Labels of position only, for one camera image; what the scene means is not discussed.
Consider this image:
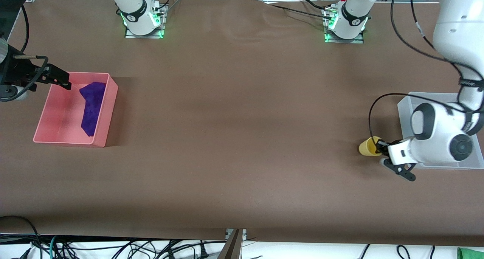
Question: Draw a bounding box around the yellow cup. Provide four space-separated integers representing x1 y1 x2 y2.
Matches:
358 136 383 157

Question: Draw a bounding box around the black cable on table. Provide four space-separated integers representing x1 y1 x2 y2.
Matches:
261 0 334 20

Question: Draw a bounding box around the clear plastic bin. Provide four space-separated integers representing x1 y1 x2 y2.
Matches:
397 92 484 171

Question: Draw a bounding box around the pink plastic box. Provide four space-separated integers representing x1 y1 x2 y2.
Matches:
33 72 119 148

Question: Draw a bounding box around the purple cloth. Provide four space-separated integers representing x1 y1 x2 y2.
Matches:
79 82 107 137

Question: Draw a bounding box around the grey table divider post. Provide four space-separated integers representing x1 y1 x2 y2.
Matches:
217 229 245 259

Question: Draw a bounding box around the black floor cable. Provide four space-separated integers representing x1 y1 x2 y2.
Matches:
0 215 43 259

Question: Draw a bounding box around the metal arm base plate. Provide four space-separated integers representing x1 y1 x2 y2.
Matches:
321 8 365 44
124 4 168 39

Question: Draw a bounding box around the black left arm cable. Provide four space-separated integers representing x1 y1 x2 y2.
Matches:
391 0 484 82

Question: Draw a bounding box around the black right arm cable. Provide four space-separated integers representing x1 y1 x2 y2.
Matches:
20 5 30 54

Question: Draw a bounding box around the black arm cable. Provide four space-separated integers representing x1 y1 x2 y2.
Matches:
20 5 30 54
391 0 484 82

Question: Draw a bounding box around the green object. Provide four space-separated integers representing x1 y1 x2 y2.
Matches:
457 247 484 259

